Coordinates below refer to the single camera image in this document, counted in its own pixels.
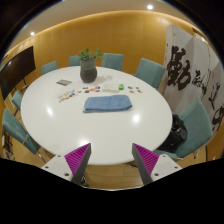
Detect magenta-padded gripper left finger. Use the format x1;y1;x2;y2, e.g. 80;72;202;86
41;143;92;185

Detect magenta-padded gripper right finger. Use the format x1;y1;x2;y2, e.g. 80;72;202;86
131;143;183;186

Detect blue towel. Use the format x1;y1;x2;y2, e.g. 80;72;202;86
82;94;133;114

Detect black bag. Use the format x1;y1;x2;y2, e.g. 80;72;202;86
156;114;188;154

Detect teal chairs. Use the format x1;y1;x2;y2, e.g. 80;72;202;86
1;52;214;164

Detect white sheet of colourful stickers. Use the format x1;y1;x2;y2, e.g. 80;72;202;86
58;89;78;103

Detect grey flat notebook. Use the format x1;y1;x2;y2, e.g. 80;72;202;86
55;78;73;87

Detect white flat box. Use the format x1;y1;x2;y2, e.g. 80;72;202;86
101;83;120;94

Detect green plant in grey pot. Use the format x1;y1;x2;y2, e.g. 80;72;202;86
78;48;103;84

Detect white folding screen with calligraphy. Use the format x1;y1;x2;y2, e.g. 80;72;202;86
158;24;224;134

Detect black television on stand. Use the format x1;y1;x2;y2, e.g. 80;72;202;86
0;45;37;101

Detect round ceiling lights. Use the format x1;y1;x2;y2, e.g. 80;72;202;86
29;3;155;37

